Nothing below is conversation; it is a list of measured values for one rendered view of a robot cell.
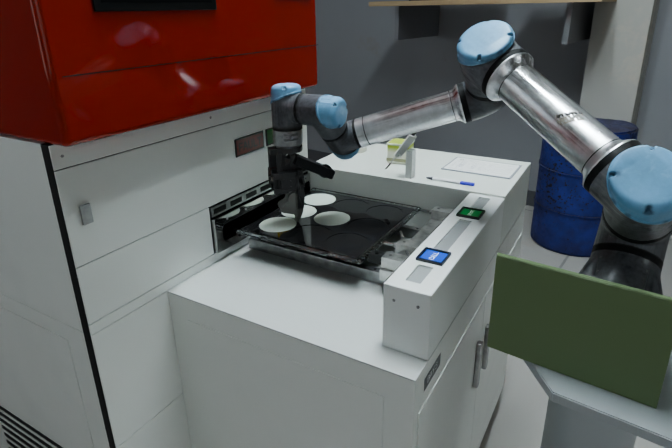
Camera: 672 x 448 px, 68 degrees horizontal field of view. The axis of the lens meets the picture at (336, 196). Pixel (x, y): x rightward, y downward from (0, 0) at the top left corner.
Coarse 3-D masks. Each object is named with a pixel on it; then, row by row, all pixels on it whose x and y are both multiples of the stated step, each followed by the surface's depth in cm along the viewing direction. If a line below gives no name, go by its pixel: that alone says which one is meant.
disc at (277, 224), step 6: (264, 222) 136; (270, 222) 136; (276, 222) 136; (282, 222) 135; (288, 222) 135; (294, 222) 135; (264, 228) 132; (270, 228) 132; (276, 228) 132; (282, 228) 132; (288, 228) 132
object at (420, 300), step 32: (448, 224) 118; (480, 224) 117; (416, 256) 103; (480, 256) 118; (384, 288) 93; (416, 288) 91; (448, 288) 98; (384, 320) 96; (416, 320) 92; (448, 320) 102; (416, 352) 94
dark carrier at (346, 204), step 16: (320, 192) 157; (320, 208) 145; (336, 208) 145; (352, 208) 144; (368, 208) 144; (384, 208) 144; (400, 208) 143; (256, 224) 135; (304, 224) 134; (320, 224) 134; (352, 224) 134; (368, 224) 134; (384, 224) 133; (288, 240) 125; (304, 240) 125; (320, 240) 125; (336, 240) 125; (352, 240) 125; (368, 240) 124; (352, 256) 116
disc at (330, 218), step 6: (318, 216) 139; (324, 216) 139; (330, 216) 139; (336, 216) 139; (342, 216) 139; (348, 216) 139; (318, 222) 135; (324, 222) 135; (330, 222) 135; (336, 222) 135; (342, 222) 135
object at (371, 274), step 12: (252, 240) 138; (276, 252) 134; (288, 252) 132; (300, 252) 130; (312, 264) 129; (324, 264) 127; (336, 264) 125; (348, 264) 123; (360, 264) 123; (360, 276) 122; (372, 276) 120
